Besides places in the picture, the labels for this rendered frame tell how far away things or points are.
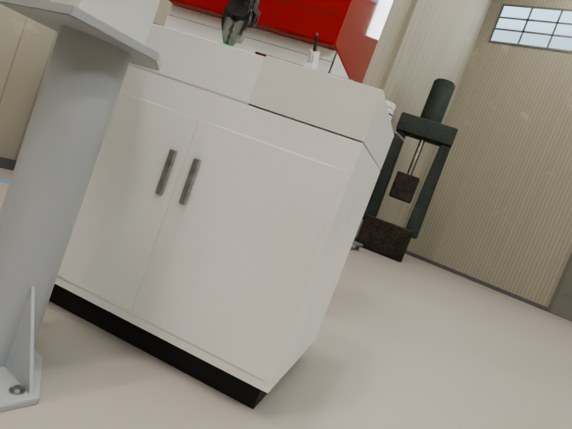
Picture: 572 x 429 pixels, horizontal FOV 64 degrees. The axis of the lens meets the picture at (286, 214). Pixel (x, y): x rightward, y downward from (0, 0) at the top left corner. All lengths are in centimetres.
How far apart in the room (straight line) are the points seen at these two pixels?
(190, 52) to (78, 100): 46
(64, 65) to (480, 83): 1095
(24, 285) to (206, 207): 50
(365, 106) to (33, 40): 303
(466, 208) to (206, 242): 987
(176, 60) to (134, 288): 70
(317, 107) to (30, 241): 78
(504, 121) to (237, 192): 1022
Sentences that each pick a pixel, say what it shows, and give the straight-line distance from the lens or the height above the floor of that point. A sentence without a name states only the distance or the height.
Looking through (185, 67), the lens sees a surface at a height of 86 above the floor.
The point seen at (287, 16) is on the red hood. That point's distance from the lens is 206.
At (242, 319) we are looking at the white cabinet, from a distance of 134.
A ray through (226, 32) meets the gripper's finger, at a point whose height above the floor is 100.
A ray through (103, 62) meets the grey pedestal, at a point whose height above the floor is 76.
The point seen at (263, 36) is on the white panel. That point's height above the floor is 120.
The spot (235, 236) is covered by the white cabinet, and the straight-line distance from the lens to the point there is 132.
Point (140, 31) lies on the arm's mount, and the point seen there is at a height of 86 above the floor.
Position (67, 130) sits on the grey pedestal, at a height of 59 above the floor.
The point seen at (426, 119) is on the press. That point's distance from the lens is 847.
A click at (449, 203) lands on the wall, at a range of 1108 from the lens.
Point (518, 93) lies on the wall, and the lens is 1149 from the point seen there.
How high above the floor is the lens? 66
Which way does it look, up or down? 4 degrees down
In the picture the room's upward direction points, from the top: 20 degrees clockwise
